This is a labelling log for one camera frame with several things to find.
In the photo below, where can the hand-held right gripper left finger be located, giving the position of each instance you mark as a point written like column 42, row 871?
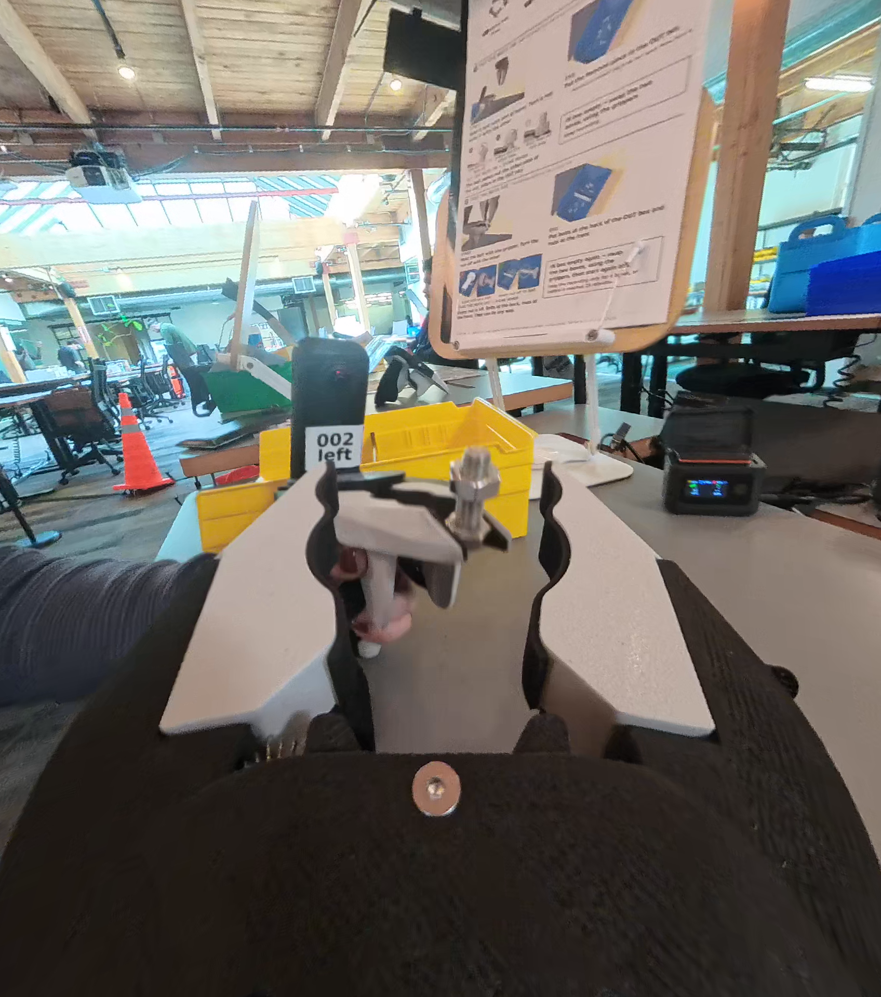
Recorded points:
column 253, row 623

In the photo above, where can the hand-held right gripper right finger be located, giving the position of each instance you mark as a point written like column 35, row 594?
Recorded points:
column 627, row 623

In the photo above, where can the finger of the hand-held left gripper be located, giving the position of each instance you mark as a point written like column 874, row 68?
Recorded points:
column 409, row 533
column 429, row 496

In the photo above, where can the silver hex bolt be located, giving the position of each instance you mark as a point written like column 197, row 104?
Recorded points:
column 465, row 510

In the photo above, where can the yellow plastic bin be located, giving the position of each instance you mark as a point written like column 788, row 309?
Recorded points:
column 409, row 444

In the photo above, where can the person's left forearm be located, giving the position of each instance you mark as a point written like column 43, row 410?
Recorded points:
column 59, row 623

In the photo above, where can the person's left hand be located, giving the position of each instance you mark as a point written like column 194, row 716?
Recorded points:
column 390, row 619

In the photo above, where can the black and grey tool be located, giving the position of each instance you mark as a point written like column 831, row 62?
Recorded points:
column 398, row 382

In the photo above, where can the green box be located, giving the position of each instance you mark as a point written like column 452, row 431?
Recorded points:
column 238, row 393

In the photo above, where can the black folder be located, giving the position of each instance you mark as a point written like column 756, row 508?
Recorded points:
column 222, row 440

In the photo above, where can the wooden display board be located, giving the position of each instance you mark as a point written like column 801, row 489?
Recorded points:
column 440, row 311
column 247, row 272

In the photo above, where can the black power station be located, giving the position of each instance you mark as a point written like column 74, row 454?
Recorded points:
column 713, row 459

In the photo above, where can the orange traffic cone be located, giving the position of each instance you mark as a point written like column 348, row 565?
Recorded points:
column 140, row 459

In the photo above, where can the office chair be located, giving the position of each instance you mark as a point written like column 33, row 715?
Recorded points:
column 74, row 420

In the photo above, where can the printed instruction sheet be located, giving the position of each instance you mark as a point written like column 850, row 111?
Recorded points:
column 565, row 195

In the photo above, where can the ceiling projector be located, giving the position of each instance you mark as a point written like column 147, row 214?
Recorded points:
column 101, row 177

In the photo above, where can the black hanging monitor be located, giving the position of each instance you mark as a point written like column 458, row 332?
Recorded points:
column 425, row 47

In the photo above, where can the light blue tote box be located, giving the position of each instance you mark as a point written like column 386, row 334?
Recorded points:
column 799, row 265

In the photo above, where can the dark blue plastic bin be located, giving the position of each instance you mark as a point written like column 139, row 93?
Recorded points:
column 861, row 288

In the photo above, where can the wooden pillar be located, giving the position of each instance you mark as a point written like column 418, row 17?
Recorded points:
column 744, row 156

